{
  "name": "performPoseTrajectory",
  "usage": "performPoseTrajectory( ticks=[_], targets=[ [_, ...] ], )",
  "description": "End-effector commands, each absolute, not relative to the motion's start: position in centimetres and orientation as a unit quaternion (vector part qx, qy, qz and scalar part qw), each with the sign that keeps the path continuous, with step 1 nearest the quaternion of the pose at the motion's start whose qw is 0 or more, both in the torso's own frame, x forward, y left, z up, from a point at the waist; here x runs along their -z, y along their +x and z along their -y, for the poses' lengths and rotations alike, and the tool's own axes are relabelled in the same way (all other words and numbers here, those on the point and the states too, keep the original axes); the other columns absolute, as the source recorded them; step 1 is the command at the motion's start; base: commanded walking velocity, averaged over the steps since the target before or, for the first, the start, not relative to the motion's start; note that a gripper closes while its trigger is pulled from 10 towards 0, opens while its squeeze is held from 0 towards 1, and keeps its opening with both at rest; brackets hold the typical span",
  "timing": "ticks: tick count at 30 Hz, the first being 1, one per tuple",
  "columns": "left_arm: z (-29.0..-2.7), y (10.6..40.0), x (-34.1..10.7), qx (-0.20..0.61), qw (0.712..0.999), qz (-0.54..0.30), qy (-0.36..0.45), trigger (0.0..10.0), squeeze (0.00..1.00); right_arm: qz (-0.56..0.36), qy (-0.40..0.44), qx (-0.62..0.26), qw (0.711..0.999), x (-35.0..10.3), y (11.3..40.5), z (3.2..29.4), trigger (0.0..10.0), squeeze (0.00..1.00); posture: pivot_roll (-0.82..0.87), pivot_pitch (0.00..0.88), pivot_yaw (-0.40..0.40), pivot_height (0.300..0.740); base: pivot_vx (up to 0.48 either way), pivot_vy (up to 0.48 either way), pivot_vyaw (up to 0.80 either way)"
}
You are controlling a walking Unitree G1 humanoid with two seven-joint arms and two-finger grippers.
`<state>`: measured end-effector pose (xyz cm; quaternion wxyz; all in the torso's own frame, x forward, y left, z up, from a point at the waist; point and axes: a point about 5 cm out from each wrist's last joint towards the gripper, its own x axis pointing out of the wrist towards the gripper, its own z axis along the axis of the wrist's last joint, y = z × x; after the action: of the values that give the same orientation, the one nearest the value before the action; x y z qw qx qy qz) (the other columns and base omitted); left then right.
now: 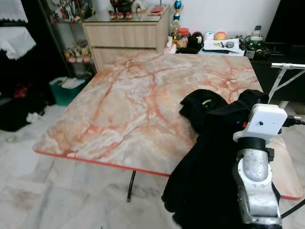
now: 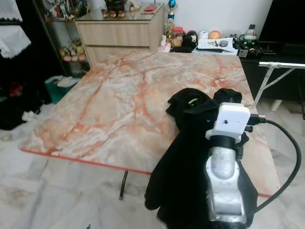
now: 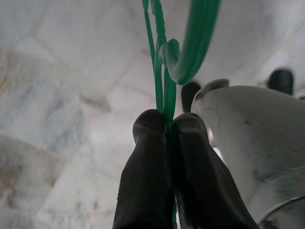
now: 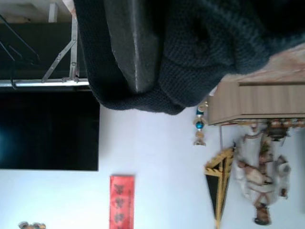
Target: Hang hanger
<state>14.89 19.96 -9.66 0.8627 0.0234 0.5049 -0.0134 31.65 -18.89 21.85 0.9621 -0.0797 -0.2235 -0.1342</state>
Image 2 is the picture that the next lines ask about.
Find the white paper roll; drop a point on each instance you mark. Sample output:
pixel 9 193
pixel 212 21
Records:
pixel 203 35

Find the black display shelf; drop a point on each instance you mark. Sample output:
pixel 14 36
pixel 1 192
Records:
pixel 47 28

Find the black round plush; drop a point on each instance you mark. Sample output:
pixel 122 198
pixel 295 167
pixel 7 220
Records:
pixel 191 38

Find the pink tissue pack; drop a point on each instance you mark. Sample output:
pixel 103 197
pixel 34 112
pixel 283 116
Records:
pixel 164 46

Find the teal waste bin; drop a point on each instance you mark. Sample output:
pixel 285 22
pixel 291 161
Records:
pixel 57 93

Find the plain white cloth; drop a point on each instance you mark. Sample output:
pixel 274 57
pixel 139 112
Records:
pixel 9 43

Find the gold trophy with blue globe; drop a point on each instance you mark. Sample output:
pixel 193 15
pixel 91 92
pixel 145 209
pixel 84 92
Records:
pixel 171 5

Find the white paper tray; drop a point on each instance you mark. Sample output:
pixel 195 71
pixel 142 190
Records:
pixel 217 45

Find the silver metal clothes rack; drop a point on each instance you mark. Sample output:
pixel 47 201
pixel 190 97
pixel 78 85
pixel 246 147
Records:
pixel 281 65

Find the white crumpled paper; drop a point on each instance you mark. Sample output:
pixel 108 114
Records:
pixel 31 116

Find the flat red box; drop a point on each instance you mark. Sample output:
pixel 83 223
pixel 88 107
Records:
pixel 149 8

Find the orange ball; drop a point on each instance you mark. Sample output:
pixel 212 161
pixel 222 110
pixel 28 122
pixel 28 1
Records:
pixel 214 35

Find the light wooden drawer cabinet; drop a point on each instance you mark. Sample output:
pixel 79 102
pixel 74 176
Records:
pixel 114 36

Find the black teapot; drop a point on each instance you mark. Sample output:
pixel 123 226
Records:
pixel 116 5

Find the black flat screen TV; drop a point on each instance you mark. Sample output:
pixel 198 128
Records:
pixel 281 19

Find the white lace cloth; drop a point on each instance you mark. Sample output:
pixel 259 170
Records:
pixel 9 9

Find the green mug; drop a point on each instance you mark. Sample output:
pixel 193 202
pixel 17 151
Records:
pixel 248 43

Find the jar with red lid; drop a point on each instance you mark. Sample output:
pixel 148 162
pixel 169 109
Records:
pixel 177 37

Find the black garment with green print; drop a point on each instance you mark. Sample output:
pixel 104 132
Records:
pixel 181 112

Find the black bag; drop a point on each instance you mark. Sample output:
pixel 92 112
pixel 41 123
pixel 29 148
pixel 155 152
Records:
pixel 14 117

